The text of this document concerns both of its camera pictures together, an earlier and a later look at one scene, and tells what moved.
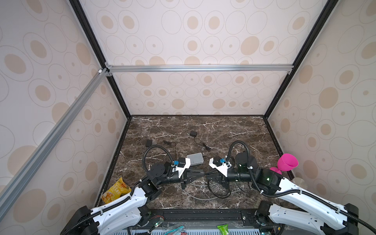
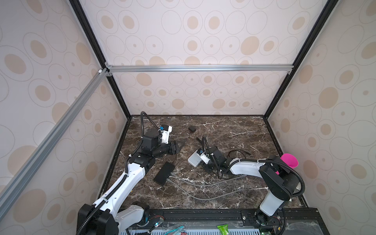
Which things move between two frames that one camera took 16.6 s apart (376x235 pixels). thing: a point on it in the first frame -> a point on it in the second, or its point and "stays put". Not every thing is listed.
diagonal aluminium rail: (88, 92) stays put
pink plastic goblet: (286, 162) stays put
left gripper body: (182, 181) -> (164, 148)
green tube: (223, 229) stays put
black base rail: (204, 218) stays put
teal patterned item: (177, 231) stays put
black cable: (229, 191) -> (244, 152)
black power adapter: (194, 133) -> (192, 128)
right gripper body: (223, 181) -> (212, 166)
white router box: (195, 158) stays put
